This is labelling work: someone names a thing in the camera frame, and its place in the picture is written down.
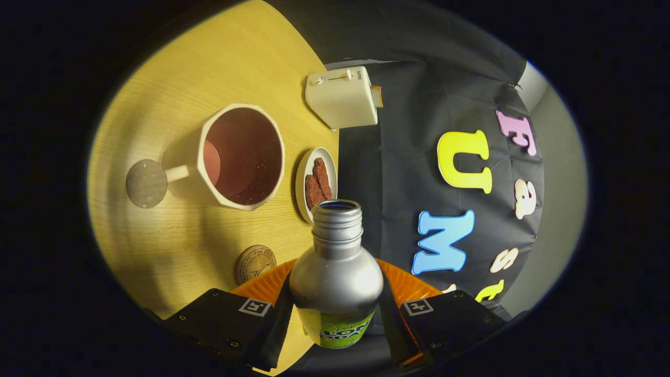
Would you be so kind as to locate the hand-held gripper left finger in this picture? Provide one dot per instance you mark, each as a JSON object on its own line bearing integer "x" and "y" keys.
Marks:
{"x": 225, "y": 322}

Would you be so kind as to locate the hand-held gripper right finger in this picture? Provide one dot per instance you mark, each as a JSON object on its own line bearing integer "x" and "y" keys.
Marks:
{"x": 450, "y": 324}

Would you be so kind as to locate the round wooden coaster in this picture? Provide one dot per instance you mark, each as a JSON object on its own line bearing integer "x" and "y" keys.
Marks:
{"x": 254, "y": 264}

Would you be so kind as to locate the silver juice bottle green label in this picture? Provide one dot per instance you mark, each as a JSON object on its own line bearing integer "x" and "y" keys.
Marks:
{"x": 335, "y": 283}

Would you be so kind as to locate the white cup dark red inside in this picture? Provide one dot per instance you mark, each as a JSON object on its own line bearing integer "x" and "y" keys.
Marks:
{"x": 243, "y": 157}

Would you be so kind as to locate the wooden table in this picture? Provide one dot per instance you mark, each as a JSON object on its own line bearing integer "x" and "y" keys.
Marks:
{"x": 157, "y": 235}

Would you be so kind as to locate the brown meat slice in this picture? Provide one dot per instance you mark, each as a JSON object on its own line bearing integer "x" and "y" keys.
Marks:
{"x": 322, "y": 178}
{"x": 312, "y": 192}

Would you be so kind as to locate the round white plate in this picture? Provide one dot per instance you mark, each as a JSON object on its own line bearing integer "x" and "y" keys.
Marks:
{"x": 303, "y": 173}

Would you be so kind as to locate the toast slice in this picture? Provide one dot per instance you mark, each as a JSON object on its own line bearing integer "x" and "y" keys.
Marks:
{"x": 377, "y": 97}

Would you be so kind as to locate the white toaster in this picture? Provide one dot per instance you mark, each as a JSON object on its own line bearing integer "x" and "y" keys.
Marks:
{"x": 343, "y": 102}

